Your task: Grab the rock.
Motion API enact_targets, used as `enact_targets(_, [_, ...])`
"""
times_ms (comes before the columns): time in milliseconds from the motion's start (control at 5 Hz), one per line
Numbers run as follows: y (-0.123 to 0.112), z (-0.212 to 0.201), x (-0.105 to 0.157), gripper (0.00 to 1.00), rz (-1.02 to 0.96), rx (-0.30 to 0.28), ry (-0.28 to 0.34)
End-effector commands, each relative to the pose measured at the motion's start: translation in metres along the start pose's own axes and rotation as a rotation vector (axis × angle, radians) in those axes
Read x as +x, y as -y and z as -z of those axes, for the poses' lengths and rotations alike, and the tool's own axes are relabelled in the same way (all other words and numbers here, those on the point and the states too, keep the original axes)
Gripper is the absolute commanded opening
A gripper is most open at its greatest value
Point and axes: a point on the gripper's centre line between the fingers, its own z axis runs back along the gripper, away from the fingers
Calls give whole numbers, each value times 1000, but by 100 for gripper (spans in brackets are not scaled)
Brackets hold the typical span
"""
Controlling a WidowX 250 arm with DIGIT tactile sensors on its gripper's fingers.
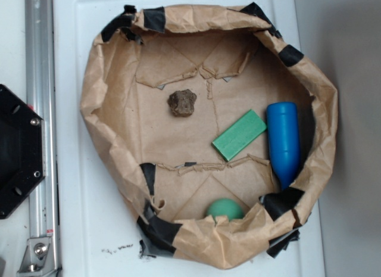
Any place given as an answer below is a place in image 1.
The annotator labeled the brown rock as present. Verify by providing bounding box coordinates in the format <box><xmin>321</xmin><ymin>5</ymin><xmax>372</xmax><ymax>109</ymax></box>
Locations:
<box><xmin>167</xmin><ymin>89</ymin><xmax>197</xmax><ymax>117</ymax></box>

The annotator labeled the brown paper bag tray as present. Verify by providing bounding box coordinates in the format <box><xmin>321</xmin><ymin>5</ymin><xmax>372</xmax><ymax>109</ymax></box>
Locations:
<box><xmin>80</xmin><ymin>4</ymin><xmax>338</xmax><ymax>269</ymax></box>

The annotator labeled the green rectangular block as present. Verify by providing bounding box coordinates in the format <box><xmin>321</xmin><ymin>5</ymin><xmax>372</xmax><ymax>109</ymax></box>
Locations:
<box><xmin>211</xmin><ymin>110</ymin><xmax>267</xmax><ymax>161</ymax></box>

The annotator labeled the green ball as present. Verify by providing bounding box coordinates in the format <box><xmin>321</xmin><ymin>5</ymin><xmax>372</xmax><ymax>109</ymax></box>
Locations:
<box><xmin>205</xmin><ymin>198</ymin><xmax>245</xmax><ymax>221</ymax></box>

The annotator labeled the blue plastic bottle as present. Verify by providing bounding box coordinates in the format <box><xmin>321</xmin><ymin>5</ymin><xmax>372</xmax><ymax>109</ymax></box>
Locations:
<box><xmin>266</xmin><ymin>102</ymin><xmax>301</xmax><ymax>190</ymax></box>

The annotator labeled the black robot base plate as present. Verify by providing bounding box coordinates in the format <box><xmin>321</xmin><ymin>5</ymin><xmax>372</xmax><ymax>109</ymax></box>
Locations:
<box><xmin>1</xmin><ymin>85</ymin><xmax>45</xmax><ymax>220</ymax></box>

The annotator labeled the aluminium frame rail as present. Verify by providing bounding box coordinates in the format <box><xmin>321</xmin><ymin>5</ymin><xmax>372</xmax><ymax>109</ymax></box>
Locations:
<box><xmin>25</xmin><ymin>0</ymin><xmax>62</xmax><ymax>276</ymax></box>

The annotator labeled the metal corner bracket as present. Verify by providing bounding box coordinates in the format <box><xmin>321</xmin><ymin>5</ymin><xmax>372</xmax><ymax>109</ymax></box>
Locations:
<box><xmin>17</xmin><ymin>236</ymin><xmax>55</xmax><ymax>276</ymax></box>

